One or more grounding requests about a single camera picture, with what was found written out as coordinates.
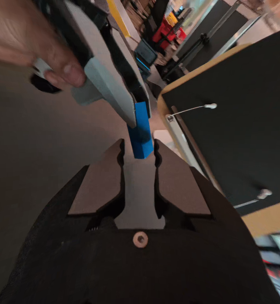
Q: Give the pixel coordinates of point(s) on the red cart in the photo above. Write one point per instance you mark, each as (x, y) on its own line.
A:
(168, 33)

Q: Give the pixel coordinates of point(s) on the black device with small screen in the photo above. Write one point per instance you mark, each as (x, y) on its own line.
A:
(145, 53)

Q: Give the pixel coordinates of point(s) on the person's left hand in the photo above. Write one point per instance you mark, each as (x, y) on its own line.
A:
(23, 35)

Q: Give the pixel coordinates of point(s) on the black board with wooden edge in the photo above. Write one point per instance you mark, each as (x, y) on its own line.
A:
(237, 142)

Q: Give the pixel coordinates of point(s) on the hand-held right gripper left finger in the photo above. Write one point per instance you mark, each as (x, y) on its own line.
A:
(99, 187)

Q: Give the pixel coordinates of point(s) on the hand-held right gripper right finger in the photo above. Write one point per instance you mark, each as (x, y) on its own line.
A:
(180, 190)

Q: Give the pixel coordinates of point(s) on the large yellow plastic bin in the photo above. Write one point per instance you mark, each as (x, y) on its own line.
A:
(117, 16)

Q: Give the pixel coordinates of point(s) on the blue rectangular block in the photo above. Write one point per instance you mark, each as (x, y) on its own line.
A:
(141, 137)

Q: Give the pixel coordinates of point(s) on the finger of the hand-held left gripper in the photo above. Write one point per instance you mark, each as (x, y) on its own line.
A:
(132, 71)
(102, 71)

